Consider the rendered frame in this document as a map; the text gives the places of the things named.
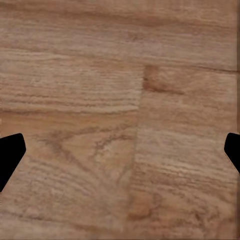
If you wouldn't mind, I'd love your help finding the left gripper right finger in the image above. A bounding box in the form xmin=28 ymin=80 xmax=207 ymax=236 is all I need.
xmin=224 ymin=133 xmax=240 ymax=173

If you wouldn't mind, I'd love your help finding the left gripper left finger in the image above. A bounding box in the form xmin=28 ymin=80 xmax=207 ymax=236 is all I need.
xmin=0 ymin=133 xmax=26 ymax=193

